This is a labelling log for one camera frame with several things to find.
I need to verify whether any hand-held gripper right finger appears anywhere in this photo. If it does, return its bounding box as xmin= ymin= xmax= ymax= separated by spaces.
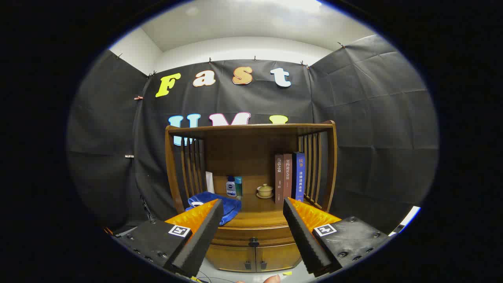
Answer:
xmin=283 ymin=197 xmax=393 ymax=276

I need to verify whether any reddish brown book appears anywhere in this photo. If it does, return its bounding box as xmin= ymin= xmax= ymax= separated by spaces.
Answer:
xmin=283 ymin=153 xmax=293 ymax=201

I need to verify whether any wooden countertop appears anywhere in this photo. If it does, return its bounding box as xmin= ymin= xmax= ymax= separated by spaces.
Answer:
xmin=185 ymin=192 xmax=315 ymax=228

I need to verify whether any wooden drawer with black knob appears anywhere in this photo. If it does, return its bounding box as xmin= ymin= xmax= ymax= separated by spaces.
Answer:
xmin=210 ymin=225 xmax=295 ymax=248

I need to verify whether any folded blue towel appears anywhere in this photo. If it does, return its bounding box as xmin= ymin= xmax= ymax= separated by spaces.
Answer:
xmin=185 ymin=191 xmax=242 ymax=226

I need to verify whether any wooden cabinet door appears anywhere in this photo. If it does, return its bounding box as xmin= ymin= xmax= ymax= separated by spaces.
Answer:
xmin=255 ymin=243 xmax=302 ymax=272
xmin=205 ymin=244 xmax=257 ymax=272

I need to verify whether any wooden cabinet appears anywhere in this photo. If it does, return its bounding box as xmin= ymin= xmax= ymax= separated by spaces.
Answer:
xmin=165 ymin=120 xmax=338 ymax=273

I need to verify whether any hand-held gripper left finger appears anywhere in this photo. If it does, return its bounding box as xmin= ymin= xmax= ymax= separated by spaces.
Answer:
xmin=114 ymin=198 xmax=224 ymax=278

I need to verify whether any dark brown book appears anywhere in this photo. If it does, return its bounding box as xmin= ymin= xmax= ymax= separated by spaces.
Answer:
xmin=275 ymin=154 xmax=284 ymax=204

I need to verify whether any blue book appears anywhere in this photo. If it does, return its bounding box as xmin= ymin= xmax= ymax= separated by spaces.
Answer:
xmin=292 ymin=152 xmax=306 ymax=202

